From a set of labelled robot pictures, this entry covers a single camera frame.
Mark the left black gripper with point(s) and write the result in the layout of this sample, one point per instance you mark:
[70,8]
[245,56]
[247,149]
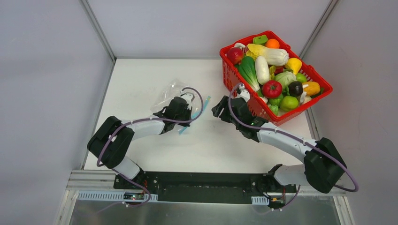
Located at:
[167,119]

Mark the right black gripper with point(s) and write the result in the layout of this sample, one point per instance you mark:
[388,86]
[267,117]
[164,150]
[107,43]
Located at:
[226,109]

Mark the clear zip top bag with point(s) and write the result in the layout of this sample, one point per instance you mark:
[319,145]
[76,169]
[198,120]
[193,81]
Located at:
[175,89]

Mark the dark purple toy mangosteen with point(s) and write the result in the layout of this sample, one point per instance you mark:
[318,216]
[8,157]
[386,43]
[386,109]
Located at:
[295,89]

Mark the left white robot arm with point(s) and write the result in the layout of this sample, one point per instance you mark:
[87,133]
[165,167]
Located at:
[111,143]

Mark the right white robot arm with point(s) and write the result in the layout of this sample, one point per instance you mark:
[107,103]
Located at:
[321,164]

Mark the green bok choy toy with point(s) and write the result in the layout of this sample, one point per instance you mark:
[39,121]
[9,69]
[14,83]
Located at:
[248,72]

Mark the green toy bell pepper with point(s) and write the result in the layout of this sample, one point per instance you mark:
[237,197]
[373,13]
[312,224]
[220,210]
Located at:
[274,104]

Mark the white toy radish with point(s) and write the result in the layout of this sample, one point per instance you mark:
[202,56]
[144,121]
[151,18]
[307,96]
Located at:
[262,70]

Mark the white toy mushroom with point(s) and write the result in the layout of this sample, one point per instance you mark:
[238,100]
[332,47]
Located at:
[240,46]

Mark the green toy apple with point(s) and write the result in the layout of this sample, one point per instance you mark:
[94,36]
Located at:
[289,103]

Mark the pale green toy cabbage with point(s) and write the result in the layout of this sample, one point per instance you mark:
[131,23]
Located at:
[285,78]

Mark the yellow white napa cabbage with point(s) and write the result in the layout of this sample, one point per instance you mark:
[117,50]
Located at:
[273,56]

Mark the green toy pepper slice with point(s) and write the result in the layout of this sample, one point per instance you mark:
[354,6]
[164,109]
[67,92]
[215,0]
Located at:
[260,40]

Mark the orange toy orange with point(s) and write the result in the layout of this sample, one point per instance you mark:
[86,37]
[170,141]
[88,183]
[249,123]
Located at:
[272,43]

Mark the yellow toy bell pepper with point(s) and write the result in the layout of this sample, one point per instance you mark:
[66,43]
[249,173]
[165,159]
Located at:
[293,64]

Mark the orange yellow toy squash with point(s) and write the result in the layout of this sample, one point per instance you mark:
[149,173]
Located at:
[311,88]

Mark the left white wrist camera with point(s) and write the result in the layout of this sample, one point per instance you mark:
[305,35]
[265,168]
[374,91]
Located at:
[188,97]

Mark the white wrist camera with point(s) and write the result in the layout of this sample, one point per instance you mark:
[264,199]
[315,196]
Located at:
[244,94]
[188,97]

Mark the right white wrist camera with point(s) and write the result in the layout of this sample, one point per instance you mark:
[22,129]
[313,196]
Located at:
[244,94]

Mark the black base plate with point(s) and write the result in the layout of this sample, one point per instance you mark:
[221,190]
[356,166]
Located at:
[187,187]

